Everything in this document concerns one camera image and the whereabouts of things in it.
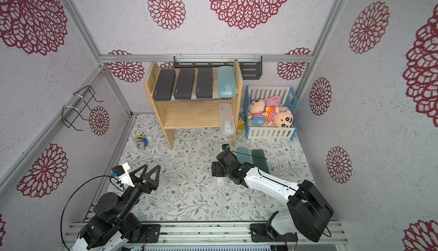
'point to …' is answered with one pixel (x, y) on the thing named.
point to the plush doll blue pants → (257, 112)
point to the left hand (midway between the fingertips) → (155, 167)
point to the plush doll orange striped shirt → (274, 117)
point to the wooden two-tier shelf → (191, 114)
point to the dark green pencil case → (259, 160)
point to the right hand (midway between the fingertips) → (222, 167)
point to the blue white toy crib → (288, 99)
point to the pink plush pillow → (273, 101)
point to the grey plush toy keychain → (141, 142)
